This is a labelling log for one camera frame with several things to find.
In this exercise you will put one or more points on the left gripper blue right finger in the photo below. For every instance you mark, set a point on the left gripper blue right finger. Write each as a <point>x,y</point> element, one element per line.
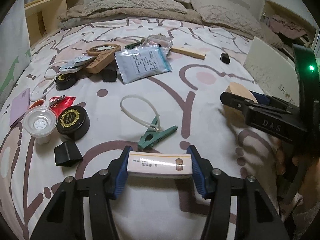
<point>198,174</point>

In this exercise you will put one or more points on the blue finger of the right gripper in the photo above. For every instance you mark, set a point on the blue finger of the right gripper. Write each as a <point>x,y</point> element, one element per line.
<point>271,101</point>
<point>251,108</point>

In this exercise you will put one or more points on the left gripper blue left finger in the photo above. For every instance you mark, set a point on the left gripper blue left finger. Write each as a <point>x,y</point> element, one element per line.
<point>118,173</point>

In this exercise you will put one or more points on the round wooden lid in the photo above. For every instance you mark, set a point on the round wooden lid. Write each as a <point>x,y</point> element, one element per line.
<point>233,113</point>

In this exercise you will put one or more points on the white rectangular box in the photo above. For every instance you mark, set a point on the white rectangular box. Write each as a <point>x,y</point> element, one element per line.
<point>157,165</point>

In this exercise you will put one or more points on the small black box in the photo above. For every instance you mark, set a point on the small black box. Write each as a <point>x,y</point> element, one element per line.
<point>225,58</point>

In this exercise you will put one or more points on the green plastic clip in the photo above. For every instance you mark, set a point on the green plastic clip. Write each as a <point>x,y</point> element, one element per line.
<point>153,135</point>

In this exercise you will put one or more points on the black wedge cap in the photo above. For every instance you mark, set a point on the black wedge cap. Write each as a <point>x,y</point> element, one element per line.
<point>67,154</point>

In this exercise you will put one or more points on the black round tin gold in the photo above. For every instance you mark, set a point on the black round tin gold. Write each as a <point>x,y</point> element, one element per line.
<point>73,123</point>

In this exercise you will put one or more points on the white plastic cup filter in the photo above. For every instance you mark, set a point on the white plastic cup filter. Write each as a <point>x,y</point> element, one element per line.
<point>39,122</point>

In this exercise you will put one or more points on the light blue foil pouch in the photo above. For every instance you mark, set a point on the light blue foil pouch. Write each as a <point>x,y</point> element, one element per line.
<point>140,62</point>

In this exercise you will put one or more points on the right hand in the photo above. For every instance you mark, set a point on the right hand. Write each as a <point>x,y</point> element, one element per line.
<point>300,185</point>

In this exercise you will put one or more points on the white storage box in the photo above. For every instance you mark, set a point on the white storage box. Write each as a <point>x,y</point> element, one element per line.
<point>275,75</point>

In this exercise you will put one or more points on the wooden stick block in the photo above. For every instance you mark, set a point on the wooden stick block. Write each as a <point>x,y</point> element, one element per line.
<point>188,52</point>

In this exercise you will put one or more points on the pile of clothes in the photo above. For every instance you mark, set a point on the pile of clothes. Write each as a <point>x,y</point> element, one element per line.
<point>288,28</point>

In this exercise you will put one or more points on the bunny print bedspread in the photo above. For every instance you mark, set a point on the bunny print bedspread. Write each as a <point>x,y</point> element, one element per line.
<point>187,97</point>

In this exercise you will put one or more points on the clear plastic bag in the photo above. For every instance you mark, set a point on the clear plastic bag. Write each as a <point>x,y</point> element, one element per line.
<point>165,43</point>

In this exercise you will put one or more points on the large beige pillow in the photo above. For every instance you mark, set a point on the large beige pillow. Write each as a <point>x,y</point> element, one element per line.
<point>228,14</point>

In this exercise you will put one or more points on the red foil packet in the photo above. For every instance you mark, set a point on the red foil packet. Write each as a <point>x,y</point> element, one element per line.
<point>59,107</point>

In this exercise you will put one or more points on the silver nail clipper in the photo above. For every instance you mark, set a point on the silver nail clipper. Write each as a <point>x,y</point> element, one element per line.
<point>56,99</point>

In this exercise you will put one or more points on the small black cube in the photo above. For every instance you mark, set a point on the small black cube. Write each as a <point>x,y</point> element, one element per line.
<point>109,75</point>

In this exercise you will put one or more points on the orange white scissors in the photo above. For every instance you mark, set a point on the orange white scissors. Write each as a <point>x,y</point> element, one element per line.
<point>37,103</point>

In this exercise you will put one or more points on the engraved wooden block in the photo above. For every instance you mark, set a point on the engraved wooden block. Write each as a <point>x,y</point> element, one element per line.
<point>100,62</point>

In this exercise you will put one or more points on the lilac card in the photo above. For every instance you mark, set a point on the lilac card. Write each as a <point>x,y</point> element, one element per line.
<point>19,106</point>

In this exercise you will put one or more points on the folded beige blanket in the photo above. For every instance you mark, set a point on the folded beige blanket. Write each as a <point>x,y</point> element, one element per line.
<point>165,9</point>

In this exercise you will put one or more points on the white tote bag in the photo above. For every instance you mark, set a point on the white tote bag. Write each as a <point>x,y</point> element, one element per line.
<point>15,48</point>

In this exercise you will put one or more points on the wooden bedside shelf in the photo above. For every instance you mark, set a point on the wooden bedside shelf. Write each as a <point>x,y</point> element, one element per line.
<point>42,17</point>

